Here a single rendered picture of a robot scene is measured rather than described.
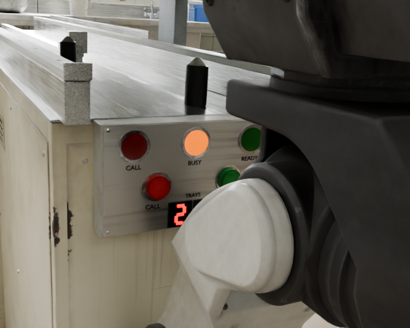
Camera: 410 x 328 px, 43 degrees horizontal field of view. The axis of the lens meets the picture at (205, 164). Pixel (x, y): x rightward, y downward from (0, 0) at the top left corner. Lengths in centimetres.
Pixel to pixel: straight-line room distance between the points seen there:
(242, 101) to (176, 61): 61
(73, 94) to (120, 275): 25
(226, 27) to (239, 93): 6
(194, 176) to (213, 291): 23
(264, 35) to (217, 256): 18
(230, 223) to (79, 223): 30
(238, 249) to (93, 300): 35
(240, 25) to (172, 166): 31
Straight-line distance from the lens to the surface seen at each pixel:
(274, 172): 39
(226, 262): 42
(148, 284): 73
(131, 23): 386
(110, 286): 72
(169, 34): 155
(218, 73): 87
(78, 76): 58
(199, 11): 446
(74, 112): 59
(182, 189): 66
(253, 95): 41
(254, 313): 52
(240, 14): 36
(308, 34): 31
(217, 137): 66
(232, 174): 68
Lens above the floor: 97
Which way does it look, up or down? 16 degrees down
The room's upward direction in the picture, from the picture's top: 3 degrees clockwise
